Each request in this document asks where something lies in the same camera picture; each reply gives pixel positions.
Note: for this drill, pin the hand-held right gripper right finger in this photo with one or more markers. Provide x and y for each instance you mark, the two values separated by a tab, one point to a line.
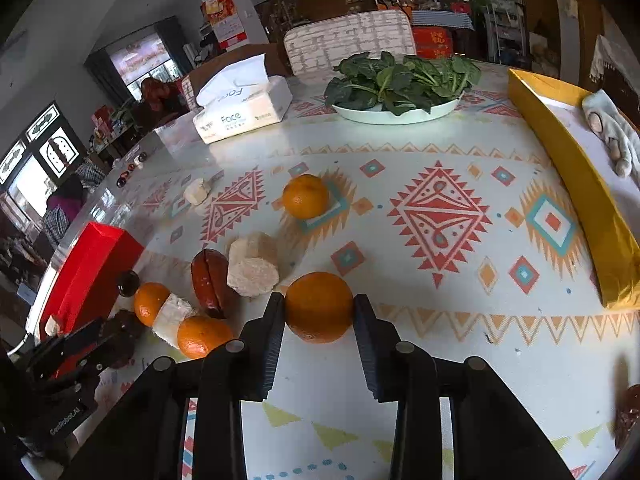
367	345

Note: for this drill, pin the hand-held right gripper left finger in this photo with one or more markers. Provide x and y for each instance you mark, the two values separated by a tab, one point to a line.
272	345

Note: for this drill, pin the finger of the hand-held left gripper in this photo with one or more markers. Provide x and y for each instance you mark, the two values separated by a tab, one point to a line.
87	372
65	345

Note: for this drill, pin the large orange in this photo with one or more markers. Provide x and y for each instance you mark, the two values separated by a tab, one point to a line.
317	305

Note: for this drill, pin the small orange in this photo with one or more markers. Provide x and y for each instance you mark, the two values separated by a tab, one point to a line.
202	336
149	302

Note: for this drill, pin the beige rice cake cylinder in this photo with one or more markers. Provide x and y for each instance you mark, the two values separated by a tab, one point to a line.
252	265

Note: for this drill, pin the medium orange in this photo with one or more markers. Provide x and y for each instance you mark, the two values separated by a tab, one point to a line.
306	196

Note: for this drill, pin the small dark plum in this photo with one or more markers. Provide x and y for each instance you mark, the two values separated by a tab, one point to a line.
128	282

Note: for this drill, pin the pale green oval plate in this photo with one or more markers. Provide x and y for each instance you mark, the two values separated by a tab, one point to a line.
395	116

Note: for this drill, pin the white tissue box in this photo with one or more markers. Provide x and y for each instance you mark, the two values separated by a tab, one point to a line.
240	115

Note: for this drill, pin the yellow shallow box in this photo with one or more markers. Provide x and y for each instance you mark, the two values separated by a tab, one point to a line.
575	175

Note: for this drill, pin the green spinach leaves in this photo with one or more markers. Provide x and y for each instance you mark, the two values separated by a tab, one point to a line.
400	77

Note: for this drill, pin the wrinkled red jujube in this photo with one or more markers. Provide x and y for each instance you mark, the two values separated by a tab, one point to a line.
629	417

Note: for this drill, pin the patterned chair back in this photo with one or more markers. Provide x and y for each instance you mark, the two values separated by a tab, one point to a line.
350	40

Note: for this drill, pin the red gift box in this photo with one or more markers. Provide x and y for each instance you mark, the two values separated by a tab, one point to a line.
432	42

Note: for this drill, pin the grey work glove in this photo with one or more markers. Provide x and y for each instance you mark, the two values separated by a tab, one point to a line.
612	125

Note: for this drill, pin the checkered cloth table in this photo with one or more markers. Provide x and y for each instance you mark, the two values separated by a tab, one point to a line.
442	19

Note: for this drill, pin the white shelf rack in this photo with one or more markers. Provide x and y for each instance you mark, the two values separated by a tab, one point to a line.
505	30

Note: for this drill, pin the wooden staircase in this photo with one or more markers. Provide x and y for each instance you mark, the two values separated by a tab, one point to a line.
290	0

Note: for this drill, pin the lace cloth covered table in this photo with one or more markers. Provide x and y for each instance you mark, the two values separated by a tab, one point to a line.
607	55

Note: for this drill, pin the red wall calendar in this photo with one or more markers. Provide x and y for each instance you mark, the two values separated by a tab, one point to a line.
225	15

